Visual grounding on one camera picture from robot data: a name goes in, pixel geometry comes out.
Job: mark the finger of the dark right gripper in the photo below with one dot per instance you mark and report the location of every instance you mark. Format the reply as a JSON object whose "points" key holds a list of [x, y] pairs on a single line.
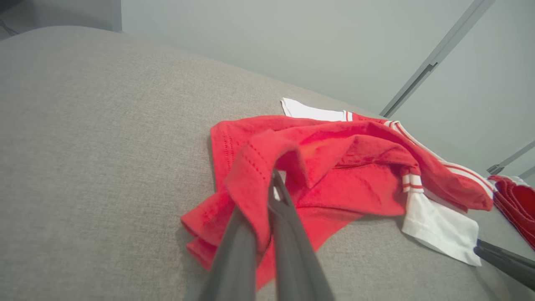
{"points": [[510, 263]]}

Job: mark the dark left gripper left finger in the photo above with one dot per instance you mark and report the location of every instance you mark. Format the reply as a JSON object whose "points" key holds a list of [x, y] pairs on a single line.
{"points": [[234, 267]]}

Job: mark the grey partition post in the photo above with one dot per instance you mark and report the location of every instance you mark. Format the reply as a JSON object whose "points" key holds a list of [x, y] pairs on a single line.
{"points": [[439, 54], [512, 158]]}

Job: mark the red shorts with white stripe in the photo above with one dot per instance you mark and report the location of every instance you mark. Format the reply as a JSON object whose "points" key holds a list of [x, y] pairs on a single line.
{"points": [[518, 205]]}

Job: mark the red shirt with white sleeves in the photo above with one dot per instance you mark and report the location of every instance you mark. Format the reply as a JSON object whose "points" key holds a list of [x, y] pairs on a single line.
{"points": [[355, 175]]}

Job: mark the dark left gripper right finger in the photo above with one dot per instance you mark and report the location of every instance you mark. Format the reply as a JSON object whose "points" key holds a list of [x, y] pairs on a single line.
{"points": [[296, 259]]}

